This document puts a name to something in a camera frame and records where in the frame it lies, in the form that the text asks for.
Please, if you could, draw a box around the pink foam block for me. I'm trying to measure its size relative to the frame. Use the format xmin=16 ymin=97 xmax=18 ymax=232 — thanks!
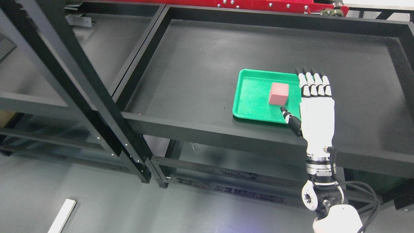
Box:
xmin=268 ymin=82 xmax=289 ymax=105

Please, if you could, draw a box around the robot arm white silver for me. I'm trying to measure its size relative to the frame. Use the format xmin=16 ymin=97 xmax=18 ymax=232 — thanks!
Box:
xmin=301 ymin=156 xmax=363 ymax=233

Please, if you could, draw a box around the green plastic tray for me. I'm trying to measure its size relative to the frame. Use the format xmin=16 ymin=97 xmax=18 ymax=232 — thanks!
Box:
xmin=232 ymin=69 xmax=301 ymax=124

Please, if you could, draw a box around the black metal shelf right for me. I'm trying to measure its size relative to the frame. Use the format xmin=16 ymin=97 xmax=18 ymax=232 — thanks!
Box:
xmin=113 ymin=5 xmax=413 ymax=208

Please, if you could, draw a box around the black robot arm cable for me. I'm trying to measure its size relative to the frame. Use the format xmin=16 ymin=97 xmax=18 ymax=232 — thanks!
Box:
xmin=336 ymin=181 xmax=380 ymax=233

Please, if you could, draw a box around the black metal shelf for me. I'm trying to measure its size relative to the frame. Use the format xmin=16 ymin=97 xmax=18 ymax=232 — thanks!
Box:
xmin=1 ymin=0 xmax=167 ymax=188
xmin=113 ymin=5 xmax=413 ymax=208

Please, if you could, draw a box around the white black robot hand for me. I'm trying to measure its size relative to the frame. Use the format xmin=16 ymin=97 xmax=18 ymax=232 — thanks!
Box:
xmin=280 ymin=68 xmax=335 ymax=161

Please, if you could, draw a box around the black metal shelf left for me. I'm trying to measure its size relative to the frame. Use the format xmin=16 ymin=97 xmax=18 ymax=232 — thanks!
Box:
xmin=1 ymin=0 xmax=167 ymax=188

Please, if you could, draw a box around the clear plastic bag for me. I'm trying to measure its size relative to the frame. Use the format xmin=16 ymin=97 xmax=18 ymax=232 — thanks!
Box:
xmin=190 ymin=143 xmax=207 ymax=154

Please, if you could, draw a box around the red conveyor frame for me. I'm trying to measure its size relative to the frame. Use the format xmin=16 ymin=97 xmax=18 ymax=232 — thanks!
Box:
xmin=110 ymin=0 xmax=350 ymax=17

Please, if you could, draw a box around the white standing desk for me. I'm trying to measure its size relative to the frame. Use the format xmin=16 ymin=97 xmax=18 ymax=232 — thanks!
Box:
xmin=48 ymin=199 xmax=77 ymax=233

